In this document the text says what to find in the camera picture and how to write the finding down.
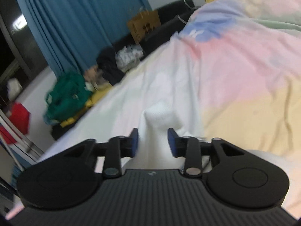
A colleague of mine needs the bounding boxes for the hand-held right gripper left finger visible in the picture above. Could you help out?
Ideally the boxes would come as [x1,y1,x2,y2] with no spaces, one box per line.
[60,128,139,179]

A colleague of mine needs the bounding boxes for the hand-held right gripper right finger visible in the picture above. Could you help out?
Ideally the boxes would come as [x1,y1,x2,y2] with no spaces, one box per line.
[167,128,247,177]

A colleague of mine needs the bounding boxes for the white pants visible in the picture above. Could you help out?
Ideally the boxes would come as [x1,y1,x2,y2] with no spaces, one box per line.
[122,101,301,219]

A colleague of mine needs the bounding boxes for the yellow garment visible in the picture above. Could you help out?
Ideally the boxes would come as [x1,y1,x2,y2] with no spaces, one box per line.
[60,85,114,128]

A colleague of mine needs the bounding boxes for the beige garment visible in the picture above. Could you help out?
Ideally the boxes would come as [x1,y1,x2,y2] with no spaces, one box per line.
[83,66,104,90]

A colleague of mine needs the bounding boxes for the green garment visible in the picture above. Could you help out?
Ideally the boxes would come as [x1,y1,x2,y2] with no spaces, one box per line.
[43,72,93,126]

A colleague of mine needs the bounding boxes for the dark garment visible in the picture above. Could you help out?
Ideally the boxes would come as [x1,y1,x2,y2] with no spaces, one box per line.
[96,47,125,86]

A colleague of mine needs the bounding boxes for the white patterned garment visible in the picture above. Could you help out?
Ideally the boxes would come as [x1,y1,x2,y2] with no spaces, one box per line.
[115,45,144,72]

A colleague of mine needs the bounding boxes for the pastel tie-dye blanket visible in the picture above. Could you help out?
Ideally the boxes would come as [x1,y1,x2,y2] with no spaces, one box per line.
[5,0,301,219]

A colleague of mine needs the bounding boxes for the garment steamer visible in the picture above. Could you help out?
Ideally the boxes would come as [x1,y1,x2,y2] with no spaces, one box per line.
[0,109,46,164]

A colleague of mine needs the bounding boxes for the brown paper bag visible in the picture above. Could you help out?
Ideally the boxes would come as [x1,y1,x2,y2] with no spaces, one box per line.
[127,9,162,44]

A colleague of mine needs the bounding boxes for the red garment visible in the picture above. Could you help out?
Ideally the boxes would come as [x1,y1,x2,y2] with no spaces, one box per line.
[0,102,31,144]

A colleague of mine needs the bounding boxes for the black sofa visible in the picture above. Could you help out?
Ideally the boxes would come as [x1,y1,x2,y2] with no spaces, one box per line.
[50,0,196,140]

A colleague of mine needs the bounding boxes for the white cloth on windowsill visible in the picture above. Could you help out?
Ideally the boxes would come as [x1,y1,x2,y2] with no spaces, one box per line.
[7,78,23,100]

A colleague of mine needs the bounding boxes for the blue curtain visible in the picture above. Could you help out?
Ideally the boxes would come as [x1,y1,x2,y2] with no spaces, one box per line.
[11,0,153,81]

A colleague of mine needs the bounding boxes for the dark window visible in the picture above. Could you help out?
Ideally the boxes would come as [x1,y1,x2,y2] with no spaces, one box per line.
[0,0,48,84]

